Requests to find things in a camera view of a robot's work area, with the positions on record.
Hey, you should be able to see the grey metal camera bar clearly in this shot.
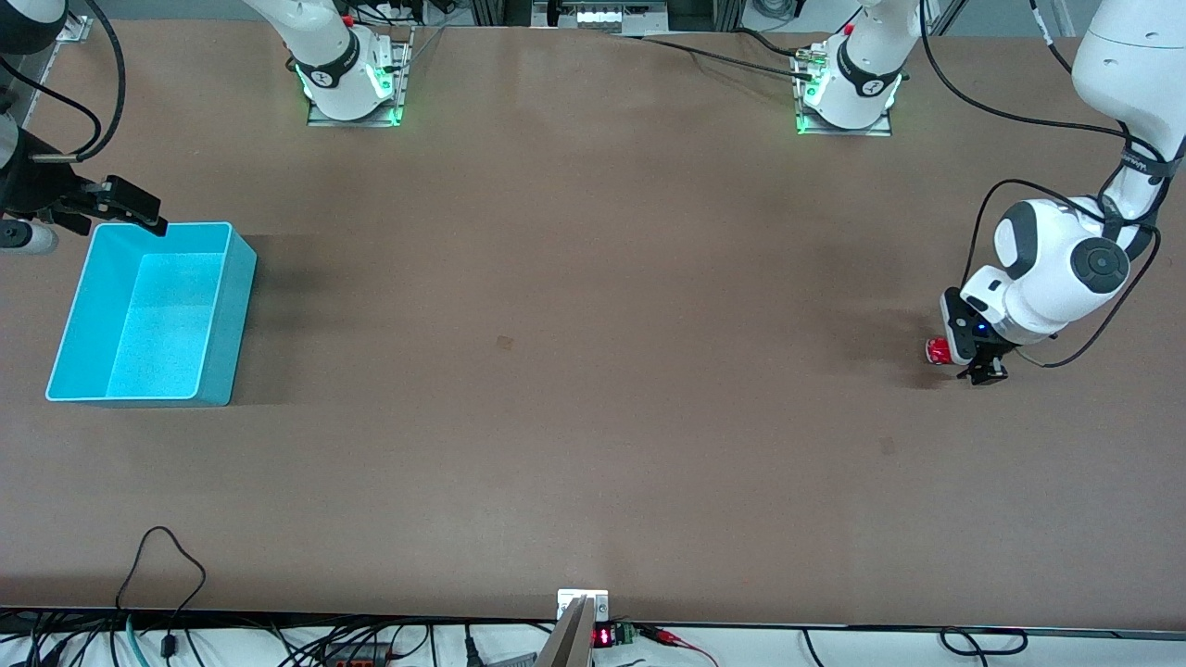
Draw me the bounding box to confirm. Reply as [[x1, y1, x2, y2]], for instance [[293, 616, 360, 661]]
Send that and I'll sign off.
[[536, 598, 595, 667]]

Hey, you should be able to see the blue plastic box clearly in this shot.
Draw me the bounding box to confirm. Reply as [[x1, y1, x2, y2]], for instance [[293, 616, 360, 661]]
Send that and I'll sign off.
[[44, 220, 259, 409]]

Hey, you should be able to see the red clip lead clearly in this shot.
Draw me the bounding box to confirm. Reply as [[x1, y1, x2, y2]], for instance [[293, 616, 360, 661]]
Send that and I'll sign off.
[[637, 625, 720, 667]]

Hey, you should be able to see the orange connector block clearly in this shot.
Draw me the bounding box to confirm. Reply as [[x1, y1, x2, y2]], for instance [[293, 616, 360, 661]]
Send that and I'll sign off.
[[322, 642, 391, 667]]

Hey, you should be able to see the aluminium frame rail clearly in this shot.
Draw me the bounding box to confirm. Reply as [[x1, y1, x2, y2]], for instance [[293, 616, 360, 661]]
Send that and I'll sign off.
[[0, 14, 95, 131]]

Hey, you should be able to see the long black table cable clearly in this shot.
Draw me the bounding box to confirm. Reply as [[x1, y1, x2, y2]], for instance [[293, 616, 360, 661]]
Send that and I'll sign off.
[[607, 32, 821, 81]]

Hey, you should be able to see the short black table cable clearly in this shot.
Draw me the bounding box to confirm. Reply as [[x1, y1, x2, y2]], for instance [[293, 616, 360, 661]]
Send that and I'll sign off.
[[732, 26, 826, 60]]

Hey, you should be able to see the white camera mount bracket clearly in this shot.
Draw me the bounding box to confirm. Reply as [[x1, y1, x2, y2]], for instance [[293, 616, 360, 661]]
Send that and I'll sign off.
[[557, 589, 610, 623]]

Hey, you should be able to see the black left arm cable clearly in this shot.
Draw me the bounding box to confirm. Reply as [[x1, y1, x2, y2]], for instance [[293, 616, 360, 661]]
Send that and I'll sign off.
[[917, 0, 1171, 370]]

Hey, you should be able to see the black right camera mount bracket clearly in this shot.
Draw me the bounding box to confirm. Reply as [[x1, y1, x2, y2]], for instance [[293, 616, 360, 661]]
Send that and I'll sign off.
[[0, 130, 84, 224]]

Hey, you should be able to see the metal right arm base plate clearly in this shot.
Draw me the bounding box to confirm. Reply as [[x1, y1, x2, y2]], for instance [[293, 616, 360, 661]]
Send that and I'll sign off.
[[306, 26, 409, 129]]

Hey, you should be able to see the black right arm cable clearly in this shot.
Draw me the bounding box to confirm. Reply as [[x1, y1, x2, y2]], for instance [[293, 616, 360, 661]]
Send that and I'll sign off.
[[0, 57, 103, 158], [32, 0, 127, 164]]

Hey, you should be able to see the black looped thin cable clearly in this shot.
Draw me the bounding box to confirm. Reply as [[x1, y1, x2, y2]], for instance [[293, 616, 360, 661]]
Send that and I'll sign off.
[[113, 526, 208, 661]]

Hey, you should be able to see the black flat coiled cable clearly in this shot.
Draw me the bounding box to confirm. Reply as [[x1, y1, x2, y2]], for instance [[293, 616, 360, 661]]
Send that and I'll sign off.
[[940, 627, 1029, 656]]

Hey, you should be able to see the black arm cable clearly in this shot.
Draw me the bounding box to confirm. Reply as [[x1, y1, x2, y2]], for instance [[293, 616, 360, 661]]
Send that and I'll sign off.
[[0, 57, 103, 158], [917, 0, 1171, 370], [32, 0, 127, 164]]

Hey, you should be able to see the aluminium frame with lit device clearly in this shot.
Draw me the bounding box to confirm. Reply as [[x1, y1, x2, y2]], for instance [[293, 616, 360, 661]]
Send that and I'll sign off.
[[468, 0, 744, 31]]

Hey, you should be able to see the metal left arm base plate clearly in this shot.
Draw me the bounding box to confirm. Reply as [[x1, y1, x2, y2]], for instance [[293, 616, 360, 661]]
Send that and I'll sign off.
[[794, 37, 894, 138]]

